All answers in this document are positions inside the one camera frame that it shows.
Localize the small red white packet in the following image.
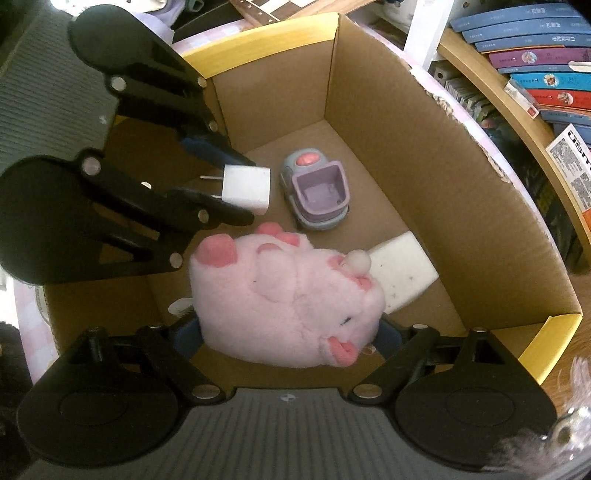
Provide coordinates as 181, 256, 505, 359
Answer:
503, 78, 541, 118

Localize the pink plush pig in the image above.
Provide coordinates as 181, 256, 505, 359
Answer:
189, 222, 386, 368

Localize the white cube charger plug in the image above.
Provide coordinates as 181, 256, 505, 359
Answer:
201, 165, 271, 216

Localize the yellow cardboard box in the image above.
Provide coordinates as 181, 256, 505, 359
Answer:
44, 11, 585, 386

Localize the row of colourful books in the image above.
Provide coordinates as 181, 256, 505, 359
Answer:
450, 4, 591, 134

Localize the white foam block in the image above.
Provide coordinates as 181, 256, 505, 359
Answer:
367, 231, 439, 315

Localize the curved wooden shelf board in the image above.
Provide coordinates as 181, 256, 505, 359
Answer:
436, 28, 591, 259

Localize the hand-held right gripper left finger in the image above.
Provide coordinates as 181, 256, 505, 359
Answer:
58, 323, 228, 403

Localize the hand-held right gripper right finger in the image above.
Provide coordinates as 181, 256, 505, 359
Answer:
347, 318, 525, 403

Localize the orange box with white label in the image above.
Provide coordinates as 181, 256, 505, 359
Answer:
545, 122, 591, 213

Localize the fluffy grey pompom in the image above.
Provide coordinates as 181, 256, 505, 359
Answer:
499, 355, 591, 476

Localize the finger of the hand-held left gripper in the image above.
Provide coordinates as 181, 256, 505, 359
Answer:
107, 51, 257, 169
79, 150, 256, 278

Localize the white bookshelf frame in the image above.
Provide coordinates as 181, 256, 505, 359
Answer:
404, 0, 455, 65

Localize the grey purple toy car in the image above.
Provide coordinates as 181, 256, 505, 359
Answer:
279, 148, 350, 232

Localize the wooden chessboard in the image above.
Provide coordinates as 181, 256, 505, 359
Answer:
228, 0, 384, 26

